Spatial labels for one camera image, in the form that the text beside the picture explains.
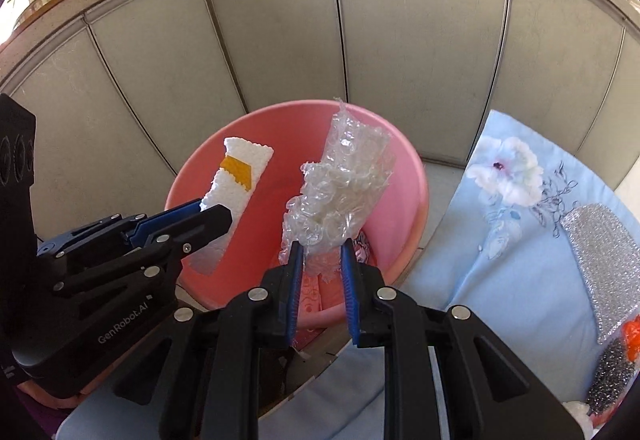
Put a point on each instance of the clear bubble wrap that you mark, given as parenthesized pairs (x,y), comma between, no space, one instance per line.
(340,190)

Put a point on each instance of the dark steel wool scourer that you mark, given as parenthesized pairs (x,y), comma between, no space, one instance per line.
(607,375)

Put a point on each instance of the pink plastic bucket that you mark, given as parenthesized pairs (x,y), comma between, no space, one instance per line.
(285,135)

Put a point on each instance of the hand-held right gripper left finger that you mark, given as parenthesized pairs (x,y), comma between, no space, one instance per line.
(296,290)

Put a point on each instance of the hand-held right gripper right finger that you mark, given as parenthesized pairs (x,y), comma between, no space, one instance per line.
(350,290)

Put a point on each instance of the white foam scrap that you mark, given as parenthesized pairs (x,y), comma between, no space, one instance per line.
(577,415)

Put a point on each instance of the silver mesh scouring cloth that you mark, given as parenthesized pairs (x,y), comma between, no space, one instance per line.
(605,260)

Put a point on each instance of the pink printed wrapper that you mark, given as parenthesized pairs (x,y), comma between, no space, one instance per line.
(320,300)

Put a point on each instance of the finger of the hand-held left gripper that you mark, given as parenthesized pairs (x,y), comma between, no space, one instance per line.
(210,225)
(170,216)

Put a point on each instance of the person's left forearm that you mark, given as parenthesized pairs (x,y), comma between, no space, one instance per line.
(45,412)

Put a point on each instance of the light blue floral tablecloth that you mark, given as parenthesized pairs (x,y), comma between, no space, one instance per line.
(500,280)

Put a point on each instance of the white foam piece yellow label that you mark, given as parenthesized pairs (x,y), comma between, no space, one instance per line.
(235,148)

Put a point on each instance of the red printed packet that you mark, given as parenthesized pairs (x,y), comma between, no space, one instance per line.
(631,335)

